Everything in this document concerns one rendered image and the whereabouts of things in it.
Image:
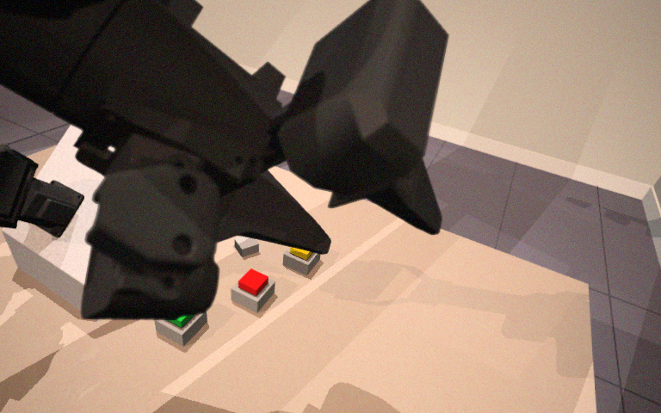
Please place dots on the yellow button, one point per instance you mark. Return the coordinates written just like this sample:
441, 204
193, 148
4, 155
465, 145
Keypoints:
300, 260

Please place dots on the red button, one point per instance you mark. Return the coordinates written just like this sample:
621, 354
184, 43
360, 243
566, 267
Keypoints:
253, 290

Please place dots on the green button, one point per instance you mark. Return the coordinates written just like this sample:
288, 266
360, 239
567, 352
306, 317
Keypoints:
182, 329

